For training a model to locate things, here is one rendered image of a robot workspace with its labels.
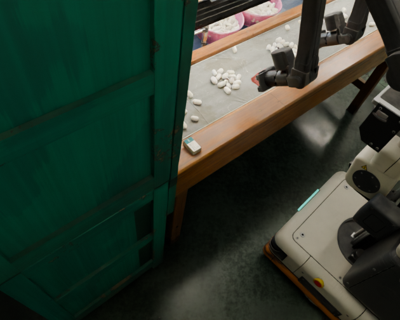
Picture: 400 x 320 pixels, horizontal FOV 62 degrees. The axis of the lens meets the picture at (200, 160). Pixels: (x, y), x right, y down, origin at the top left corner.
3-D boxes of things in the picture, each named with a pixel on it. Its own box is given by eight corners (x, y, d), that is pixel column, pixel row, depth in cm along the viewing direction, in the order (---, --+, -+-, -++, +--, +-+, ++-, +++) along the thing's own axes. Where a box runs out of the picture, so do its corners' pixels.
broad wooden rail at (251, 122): (409, 46, 204) (430, 18, 188) (167, 203, 127) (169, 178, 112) (392, 35, 208) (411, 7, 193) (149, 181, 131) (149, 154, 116)
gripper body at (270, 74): (254, 75, 120) (268, 74, 114) (273, 65, 125) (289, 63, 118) (259, 92, 123) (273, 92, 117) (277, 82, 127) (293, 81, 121)
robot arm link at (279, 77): (291, 89, 113) (301, 81, 115) (285, 69, 110) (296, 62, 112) (275, 89, 118) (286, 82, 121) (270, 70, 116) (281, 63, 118)
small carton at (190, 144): (200, 150, 120) (201, 147, 118) (193, 155, 118) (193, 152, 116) (190, 139, 122) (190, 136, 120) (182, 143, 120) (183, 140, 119)
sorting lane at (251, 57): (407, 14, 197) (409, 11, 195) (149, 161, 120) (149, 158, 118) (366, -12, 208) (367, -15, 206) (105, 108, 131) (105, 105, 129)
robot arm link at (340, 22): (351, 42, 131) (362, 35, 134) (345, 13, 126) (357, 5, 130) (324, 47, 140) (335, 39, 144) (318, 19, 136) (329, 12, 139)
